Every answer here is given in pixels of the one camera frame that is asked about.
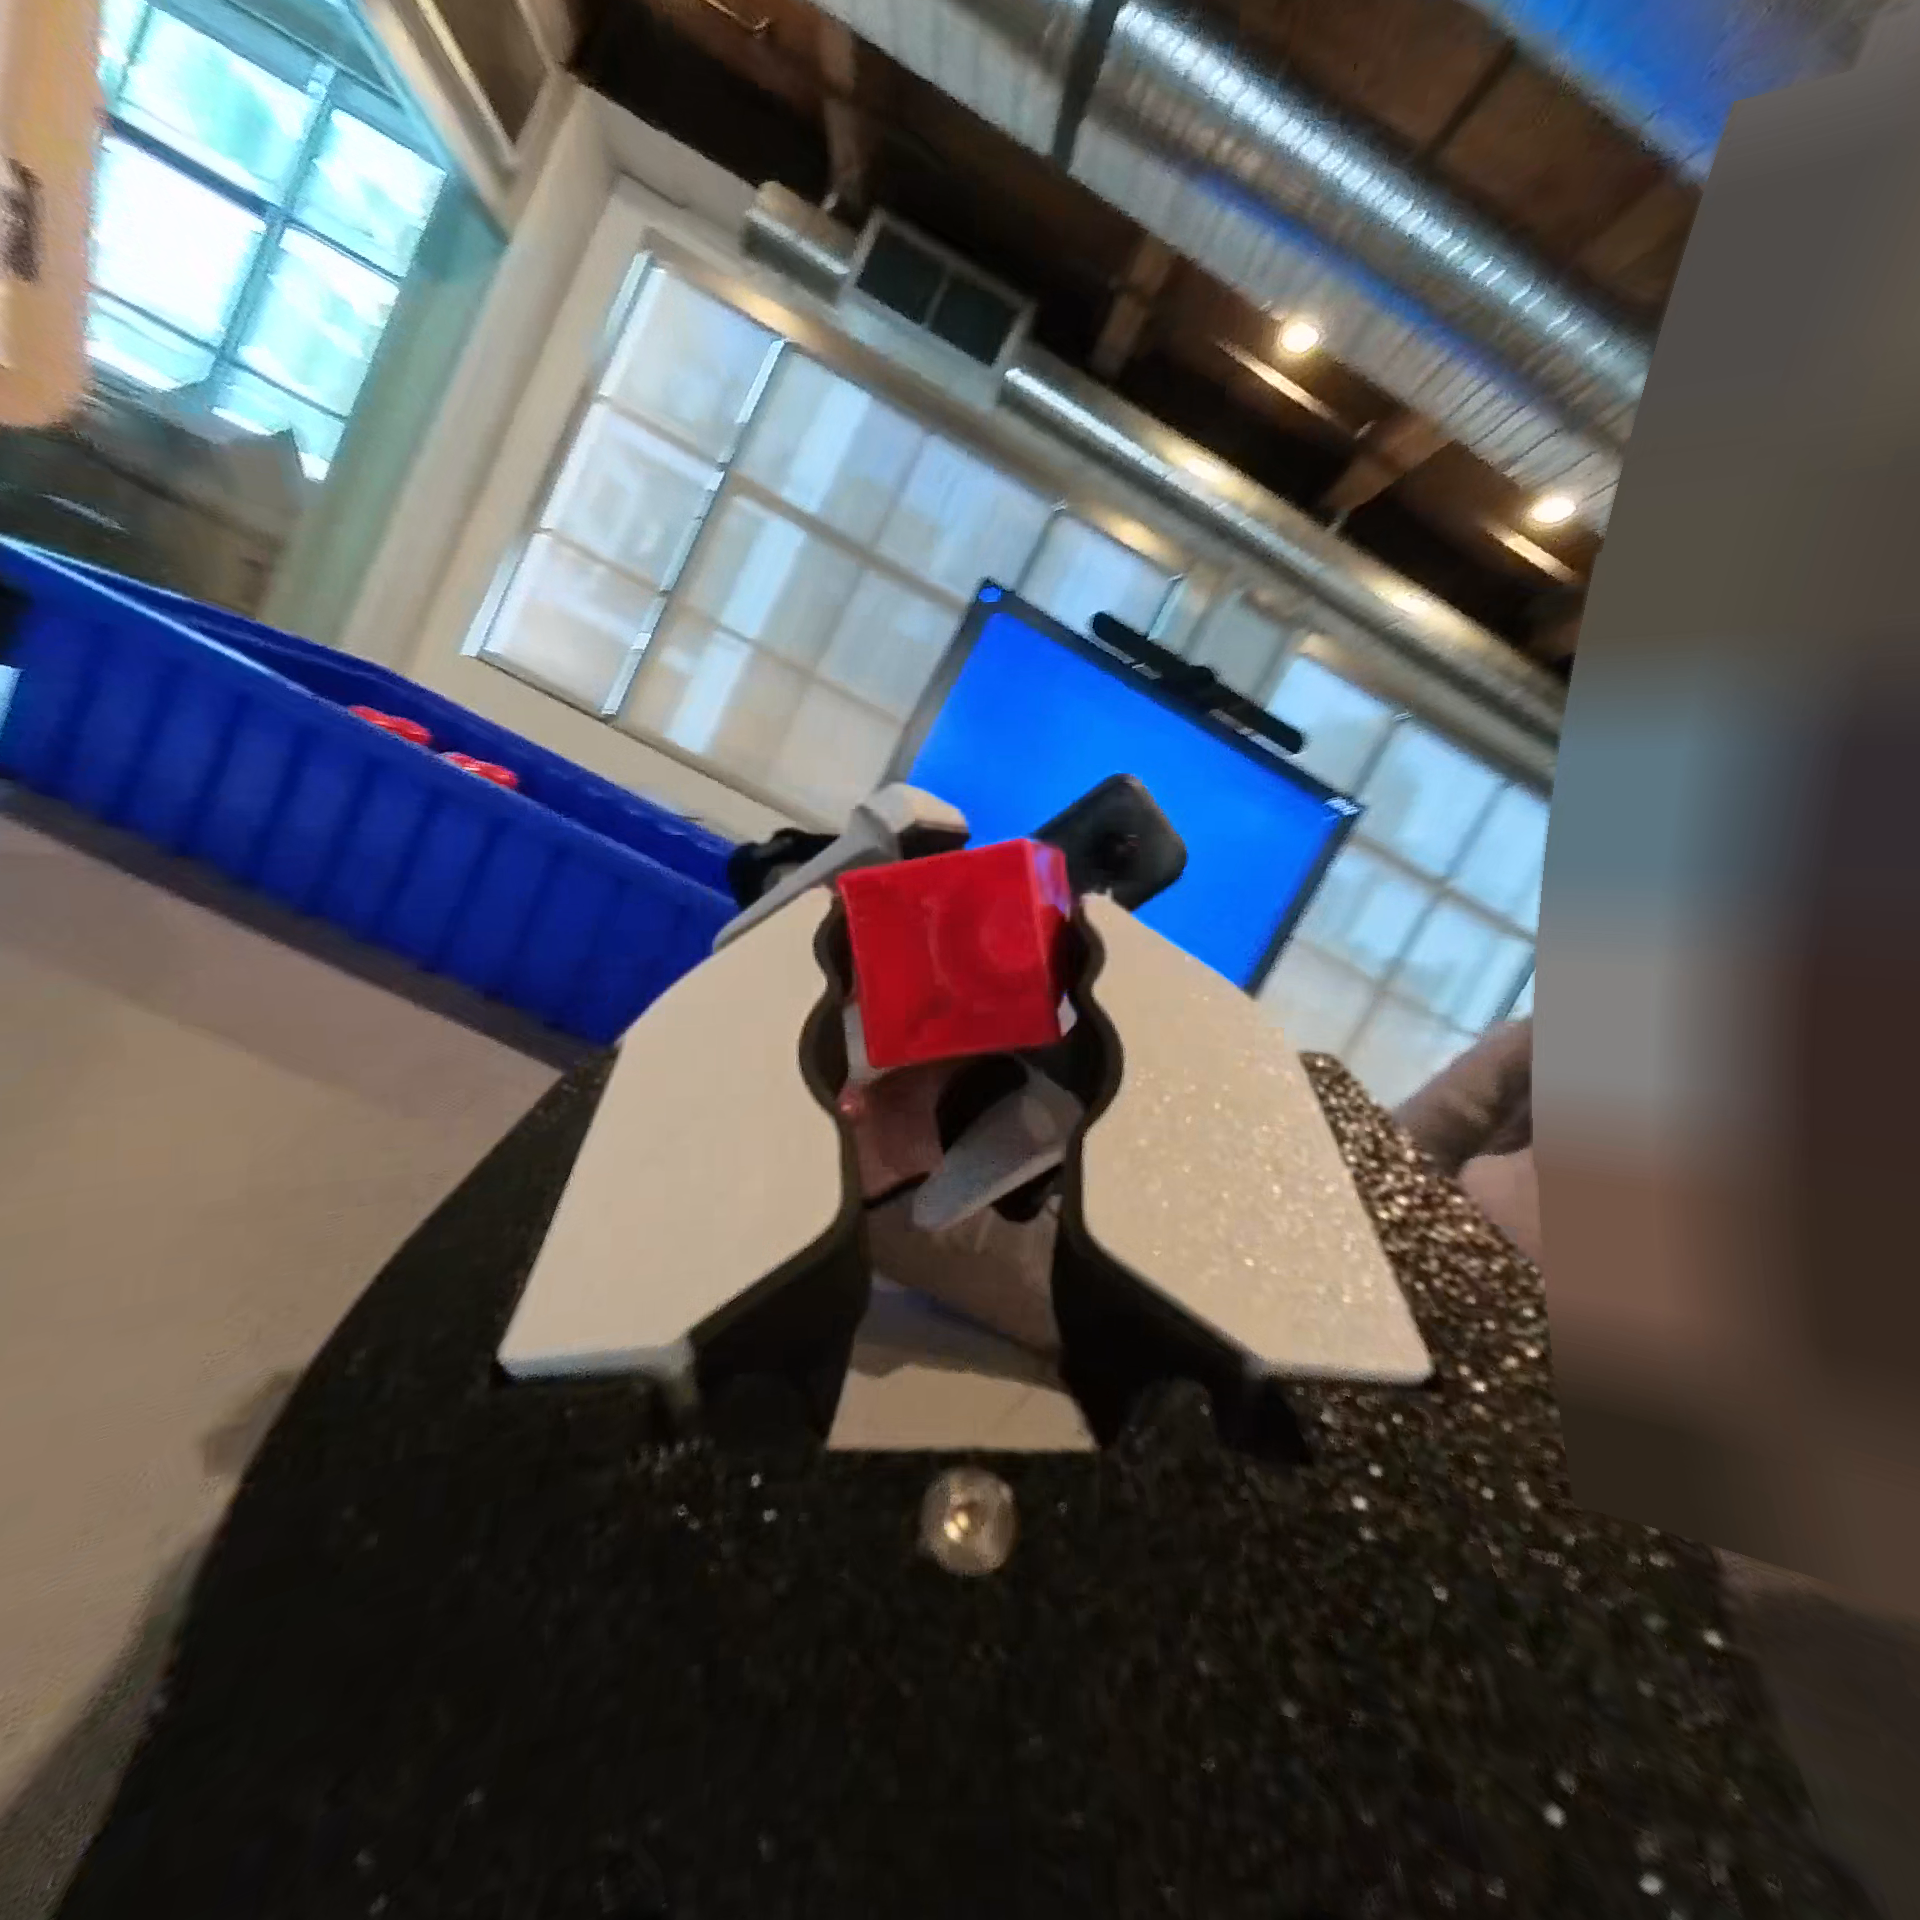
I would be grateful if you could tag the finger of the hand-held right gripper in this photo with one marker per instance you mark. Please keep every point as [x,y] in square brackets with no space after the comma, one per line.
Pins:
[988,1161]
[887,822]

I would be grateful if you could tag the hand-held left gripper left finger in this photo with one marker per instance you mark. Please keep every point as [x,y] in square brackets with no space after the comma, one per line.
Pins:
[690,1170]

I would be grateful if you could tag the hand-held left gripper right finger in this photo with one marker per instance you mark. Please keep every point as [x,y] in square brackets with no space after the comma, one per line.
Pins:
[1245,1181]

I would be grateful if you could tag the red one-stud block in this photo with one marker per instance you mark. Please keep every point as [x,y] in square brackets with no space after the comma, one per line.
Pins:
[953,963]

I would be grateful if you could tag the blue plastic bin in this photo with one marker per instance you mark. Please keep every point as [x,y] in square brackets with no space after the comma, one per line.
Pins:
[301,808]

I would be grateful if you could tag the blue-lit monitor screen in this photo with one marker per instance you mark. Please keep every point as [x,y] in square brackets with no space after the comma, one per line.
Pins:
[1053,719]

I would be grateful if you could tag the round ceiling light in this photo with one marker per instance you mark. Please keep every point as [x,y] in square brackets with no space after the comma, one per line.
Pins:
[1299,337]
[1551,511]

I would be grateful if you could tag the black camera bar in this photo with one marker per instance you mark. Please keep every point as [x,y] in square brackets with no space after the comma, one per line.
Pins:
[1200,683]

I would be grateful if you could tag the silver ventilation duct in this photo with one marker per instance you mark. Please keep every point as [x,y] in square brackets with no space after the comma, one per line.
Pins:
[1126,432]
[1348,221]

